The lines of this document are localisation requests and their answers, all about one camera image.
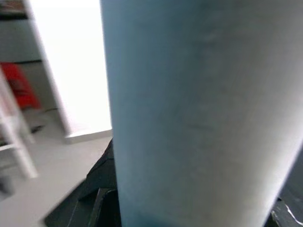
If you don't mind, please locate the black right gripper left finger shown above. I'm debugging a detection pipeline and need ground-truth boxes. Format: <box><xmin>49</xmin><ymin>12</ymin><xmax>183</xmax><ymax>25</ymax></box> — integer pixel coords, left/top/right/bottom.
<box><xmin>70</xmin><ymin>138</ymin><xmax>122</xmax><ymax>227</ymax></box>

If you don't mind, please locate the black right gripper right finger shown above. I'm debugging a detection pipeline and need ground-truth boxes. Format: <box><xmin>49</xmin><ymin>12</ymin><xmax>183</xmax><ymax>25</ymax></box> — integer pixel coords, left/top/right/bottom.
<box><xmin>266</xmin><ymin>197</ymin><xmax>303</xmax><ymax>227</ymax></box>

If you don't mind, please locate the white plastic table leg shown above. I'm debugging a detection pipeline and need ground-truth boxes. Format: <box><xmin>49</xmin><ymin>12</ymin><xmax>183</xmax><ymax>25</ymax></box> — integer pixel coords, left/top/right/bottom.
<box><xmin>99</xmin><ymin>0</ymin><xmax>303</xmax><ymax>227</ymax></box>

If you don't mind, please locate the white chair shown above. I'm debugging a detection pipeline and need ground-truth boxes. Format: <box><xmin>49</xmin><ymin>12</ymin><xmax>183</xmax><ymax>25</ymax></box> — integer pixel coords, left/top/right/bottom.
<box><xmin>0</xmin><ymin>68</ymin><xmax>38</xmax><ymax>179</ymax></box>

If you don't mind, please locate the red plastic stool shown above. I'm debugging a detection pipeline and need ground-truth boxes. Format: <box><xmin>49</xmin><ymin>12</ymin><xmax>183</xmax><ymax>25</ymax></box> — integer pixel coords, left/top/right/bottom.
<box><xmin>0</xmin><ymin>61</ymin><xmax>41</xmax><ymax>109</ymax></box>

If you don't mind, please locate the white base cabinet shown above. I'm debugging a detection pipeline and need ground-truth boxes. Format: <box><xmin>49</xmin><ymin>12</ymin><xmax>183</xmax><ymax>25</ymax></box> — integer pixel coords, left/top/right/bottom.
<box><xmin>0</xmin><ymin>17</ymin><xmax>45</xmax><ymax>63</ymax></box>

